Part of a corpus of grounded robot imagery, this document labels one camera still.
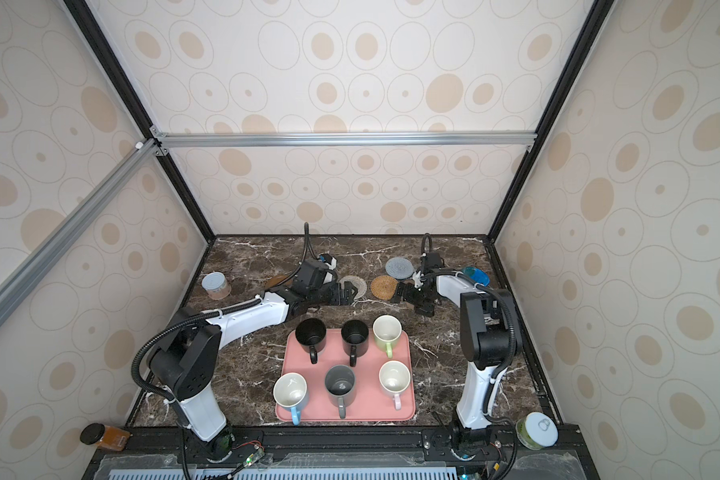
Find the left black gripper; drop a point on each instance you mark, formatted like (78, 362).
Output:
(347, 297)

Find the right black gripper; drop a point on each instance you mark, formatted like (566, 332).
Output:
(410, 298)

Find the brown wooden round coaster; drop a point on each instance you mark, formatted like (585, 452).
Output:
(275, 281)

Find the blue woven round coaster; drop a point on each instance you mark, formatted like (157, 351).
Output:
(399, 268)

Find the rattan woven round coaster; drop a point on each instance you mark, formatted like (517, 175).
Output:
(384, 287)

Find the multicolour woven round coaster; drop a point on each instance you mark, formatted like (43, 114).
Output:
(357, 283)

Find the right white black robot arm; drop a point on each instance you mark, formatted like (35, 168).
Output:
(489, 340)

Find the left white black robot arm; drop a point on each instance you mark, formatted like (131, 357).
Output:
(178, 363)

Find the black mug back left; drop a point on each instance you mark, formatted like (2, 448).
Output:
(311, 335)

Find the black mug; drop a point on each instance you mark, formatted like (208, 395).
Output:
(311, 335)
(355, 334)

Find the blue lidded white jar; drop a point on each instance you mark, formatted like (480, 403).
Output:
(476, 275)

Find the black mug back middle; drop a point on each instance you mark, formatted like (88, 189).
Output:
(355, 334)

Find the grey lidded pink jar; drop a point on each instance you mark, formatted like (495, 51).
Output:
(216, 285)

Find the pink tray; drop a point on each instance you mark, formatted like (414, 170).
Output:
(371, 403)

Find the grey mug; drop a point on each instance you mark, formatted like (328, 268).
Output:
(340, 383)

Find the green jar white lid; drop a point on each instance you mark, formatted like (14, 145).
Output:
(537, 431)

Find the amber spice jar black cap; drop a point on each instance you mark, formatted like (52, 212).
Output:
(105, 437)

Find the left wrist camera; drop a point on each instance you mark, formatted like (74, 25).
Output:
(314, 273)

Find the white mug pink handle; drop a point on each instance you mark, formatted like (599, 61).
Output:
(394, 377)

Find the white mug blue handle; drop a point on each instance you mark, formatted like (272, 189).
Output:
(291, 393)

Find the horizontal aluminium frame bar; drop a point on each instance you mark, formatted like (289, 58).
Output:
(348, 139)

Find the diagonal aluminium frame bar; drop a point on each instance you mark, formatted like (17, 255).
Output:
(15, 289)

